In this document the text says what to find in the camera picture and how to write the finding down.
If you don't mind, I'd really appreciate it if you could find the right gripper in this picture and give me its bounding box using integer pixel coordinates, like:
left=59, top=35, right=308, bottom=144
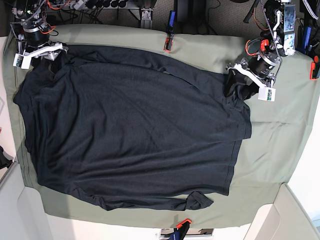
left=23, top=42, right=69, bottom=61

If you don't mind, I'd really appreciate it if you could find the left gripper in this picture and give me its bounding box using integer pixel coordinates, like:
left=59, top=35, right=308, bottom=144
left=224, top=57, right=275, bottom=100

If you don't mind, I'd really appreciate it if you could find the dark navy T-shirt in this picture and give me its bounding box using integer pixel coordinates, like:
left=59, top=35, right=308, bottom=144
left=13, top=45, right=252, bottom=211

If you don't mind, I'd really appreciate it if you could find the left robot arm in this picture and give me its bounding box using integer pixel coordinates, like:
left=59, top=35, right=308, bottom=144
left=224, top=0, right=296, bottom=102

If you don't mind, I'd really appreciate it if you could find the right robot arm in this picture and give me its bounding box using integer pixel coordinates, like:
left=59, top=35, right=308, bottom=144
left=10, top=0, right=69, bottom=69

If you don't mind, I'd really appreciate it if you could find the orange black right clamp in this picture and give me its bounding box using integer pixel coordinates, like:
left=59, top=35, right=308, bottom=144
left=309, top=55, right=320, bottom=81

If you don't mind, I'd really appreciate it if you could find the orange black clamp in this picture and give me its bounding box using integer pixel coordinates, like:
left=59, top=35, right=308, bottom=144
left=309, top=55, right=320, bottom=81
left=163, top=33, right=174, bottom=52
left=169, top=218, right=193, bottom=240

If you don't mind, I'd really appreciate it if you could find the olive green table cloth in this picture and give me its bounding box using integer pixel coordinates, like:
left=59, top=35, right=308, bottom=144
left=0, top=24, right=320, bottom=228

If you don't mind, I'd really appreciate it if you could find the orange black top clamp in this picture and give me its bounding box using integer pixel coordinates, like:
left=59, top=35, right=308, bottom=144
left=163, top=33, right=174, bottom=52

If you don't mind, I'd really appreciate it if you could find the orange black bottom clamp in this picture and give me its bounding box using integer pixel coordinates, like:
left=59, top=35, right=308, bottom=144
left=169, top=218, right=193, bottom=240

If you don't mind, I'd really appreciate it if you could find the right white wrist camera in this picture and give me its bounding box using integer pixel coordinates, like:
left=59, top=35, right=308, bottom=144
left=13, top=53, right=32, bottom=70

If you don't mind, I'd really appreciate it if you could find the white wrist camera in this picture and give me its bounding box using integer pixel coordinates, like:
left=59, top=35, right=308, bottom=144
left=258, top=86, right=276, bottom=102
left=13, top=53, right=32, bottom=70

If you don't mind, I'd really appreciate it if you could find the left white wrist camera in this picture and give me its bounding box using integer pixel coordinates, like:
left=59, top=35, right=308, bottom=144
left=258, top=86, right=276, bottom=102

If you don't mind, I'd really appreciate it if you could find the blue handled clamp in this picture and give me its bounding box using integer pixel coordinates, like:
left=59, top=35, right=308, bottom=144
left=167, top=10, right=176, bottom=28

